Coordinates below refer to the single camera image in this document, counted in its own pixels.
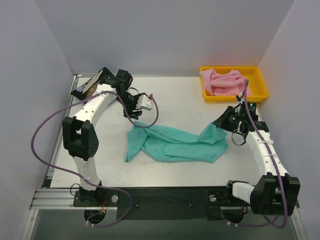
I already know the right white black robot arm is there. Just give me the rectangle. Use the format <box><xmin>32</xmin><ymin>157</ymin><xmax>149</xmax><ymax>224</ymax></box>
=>
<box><xmin>213</xmin><ymin>102</ymin><xmax>301</xmax><ymax>216</ymax></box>

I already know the pink t shirt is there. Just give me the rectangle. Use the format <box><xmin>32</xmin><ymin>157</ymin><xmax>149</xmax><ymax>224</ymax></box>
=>
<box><xmin>199</xmin><ymin>68</ymin><xmax>247</xmax><ymax>97</ymax></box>

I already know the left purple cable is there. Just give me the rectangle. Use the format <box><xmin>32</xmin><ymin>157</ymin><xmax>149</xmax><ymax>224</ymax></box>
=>
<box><xmin>31</xmin><ymin>91</ymin><xmax>160</xmax><ymax>228</ymax></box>

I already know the teal t shirt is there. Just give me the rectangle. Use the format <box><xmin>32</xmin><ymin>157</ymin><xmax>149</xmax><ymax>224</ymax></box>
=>
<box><xmin>124</xmin><ymin>123</ymin><xmax>228</xmax><ymax>163</ymax></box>

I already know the folded black printed t shirt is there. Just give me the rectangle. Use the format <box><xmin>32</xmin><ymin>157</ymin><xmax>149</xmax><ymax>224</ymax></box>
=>
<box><xmin>70</xmin><ymin>67</ymin><xmax>114</xmax><ymax>101</ymax></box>

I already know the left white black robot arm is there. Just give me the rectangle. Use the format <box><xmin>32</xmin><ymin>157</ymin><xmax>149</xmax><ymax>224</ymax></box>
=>
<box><xmin>62</xmin><ymin>67</ymin><xmax>143</xmax><ymax>206</ymax></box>

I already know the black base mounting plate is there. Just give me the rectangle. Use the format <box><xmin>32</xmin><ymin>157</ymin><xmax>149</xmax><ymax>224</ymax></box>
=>
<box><xmin>73</xmin><ymin>186</ymin><xmax>250</xmax><ymax>222</ymax></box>

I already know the yellow plastic tray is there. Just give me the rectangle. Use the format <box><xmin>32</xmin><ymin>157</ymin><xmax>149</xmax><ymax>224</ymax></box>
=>
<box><xmin>199</xmin><ymin>66</ymin><xmax>269</xmax><ymax>103</ymax></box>

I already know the aluminium front rail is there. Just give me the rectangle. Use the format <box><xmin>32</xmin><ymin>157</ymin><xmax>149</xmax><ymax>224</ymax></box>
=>
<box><xmin>31</xmin><ymin>186</ymin><xmax>244</xmax><ymax>210</ymax></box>

